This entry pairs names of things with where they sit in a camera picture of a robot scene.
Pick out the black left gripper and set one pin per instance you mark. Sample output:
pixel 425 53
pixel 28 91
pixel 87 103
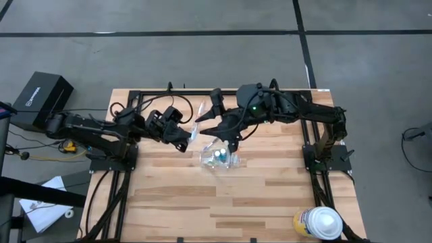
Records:
pixel 158 126

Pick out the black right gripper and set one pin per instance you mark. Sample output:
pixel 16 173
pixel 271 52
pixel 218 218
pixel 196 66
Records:
pixel 238 118

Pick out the purple toothbrush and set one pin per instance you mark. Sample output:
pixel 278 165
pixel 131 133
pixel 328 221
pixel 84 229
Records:
pixel 211 144

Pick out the blue mouthwash bottle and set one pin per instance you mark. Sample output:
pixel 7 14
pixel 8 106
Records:
pixel 217 154
pixel 223 150

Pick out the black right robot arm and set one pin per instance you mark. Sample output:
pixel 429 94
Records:
pixel 303 111

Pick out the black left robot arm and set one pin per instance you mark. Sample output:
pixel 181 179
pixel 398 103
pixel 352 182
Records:
pixel 87 130

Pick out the clear plastic zip bag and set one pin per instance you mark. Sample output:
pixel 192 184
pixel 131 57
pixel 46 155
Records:
pixel 236 162

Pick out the yellow connector plug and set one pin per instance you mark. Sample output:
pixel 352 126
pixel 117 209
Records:
pixel 69 148

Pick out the white tape roll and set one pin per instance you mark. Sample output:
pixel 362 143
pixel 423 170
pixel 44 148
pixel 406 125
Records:
pixel 66 213

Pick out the yellow wipes canister white lid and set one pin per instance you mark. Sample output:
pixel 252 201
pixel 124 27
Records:
pixel 320 222

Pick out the black cardboard box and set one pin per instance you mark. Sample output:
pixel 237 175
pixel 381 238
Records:
pixel 37 94

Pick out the black stand bar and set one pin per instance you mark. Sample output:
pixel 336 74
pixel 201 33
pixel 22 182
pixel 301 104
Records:
pixel 40 194

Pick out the white paper sheets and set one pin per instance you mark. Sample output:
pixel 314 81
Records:
pixel 44 216

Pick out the round black plug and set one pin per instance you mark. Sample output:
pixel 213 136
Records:
pixel 24 155

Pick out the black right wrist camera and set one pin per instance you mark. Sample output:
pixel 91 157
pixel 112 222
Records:
pixel 217 98

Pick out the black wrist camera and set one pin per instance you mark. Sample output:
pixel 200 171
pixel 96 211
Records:
pixel 217 98
pixel 173 114

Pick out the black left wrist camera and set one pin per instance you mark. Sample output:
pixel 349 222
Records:
pixel 173 114

